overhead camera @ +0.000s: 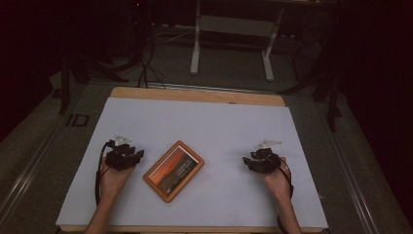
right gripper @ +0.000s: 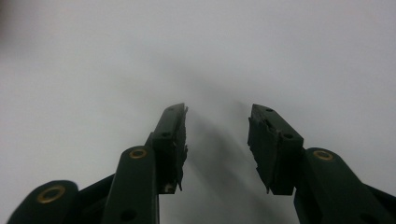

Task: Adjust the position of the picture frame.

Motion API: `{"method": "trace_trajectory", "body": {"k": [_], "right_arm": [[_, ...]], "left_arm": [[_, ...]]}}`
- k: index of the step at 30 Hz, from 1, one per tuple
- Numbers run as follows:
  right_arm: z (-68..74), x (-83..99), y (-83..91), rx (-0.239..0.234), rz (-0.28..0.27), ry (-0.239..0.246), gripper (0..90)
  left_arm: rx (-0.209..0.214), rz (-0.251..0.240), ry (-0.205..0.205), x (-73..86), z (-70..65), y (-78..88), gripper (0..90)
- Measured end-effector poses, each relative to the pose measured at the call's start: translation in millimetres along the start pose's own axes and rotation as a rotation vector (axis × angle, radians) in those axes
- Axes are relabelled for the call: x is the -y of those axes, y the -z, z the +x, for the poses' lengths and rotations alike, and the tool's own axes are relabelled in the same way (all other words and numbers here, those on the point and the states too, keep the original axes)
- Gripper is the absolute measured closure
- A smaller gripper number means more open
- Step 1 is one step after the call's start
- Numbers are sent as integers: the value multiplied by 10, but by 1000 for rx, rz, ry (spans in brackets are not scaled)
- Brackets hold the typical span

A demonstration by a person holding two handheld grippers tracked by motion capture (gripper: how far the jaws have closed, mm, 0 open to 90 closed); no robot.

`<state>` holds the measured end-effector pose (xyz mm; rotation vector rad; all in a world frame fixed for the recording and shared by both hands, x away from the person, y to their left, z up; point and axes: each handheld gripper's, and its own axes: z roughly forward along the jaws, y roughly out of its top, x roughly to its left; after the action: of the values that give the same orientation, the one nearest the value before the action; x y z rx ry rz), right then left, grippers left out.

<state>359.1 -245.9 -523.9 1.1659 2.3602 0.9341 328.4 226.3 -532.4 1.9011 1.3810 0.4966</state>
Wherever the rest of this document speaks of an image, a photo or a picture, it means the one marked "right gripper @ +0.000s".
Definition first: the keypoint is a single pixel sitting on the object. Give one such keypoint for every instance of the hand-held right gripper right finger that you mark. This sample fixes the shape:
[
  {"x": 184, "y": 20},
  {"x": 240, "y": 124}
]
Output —
[{"x": 280, "y": 155}]

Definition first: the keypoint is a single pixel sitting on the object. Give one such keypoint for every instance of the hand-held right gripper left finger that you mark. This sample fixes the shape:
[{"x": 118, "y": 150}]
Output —
[{"x": 137, "y": 186}]

